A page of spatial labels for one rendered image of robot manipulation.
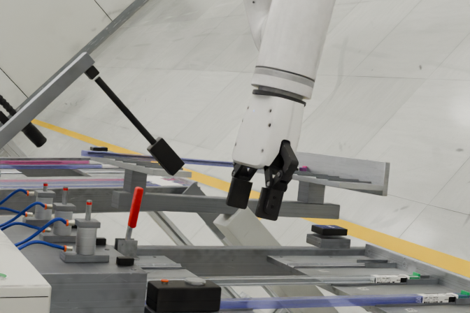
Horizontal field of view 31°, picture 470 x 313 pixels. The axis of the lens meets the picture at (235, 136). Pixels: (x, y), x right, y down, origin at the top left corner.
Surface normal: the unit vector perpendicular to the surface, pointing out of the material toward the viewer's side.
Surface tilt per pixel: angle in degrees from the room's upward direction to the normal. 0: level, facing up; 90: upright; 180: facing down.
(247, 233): 90
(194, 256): 90
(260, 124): 33
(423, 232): 0
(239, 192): 90
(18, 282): 47
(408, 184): 0
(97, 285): 90
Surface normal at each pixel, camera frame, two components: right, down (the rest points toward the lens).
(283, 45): -0.29, -0.09
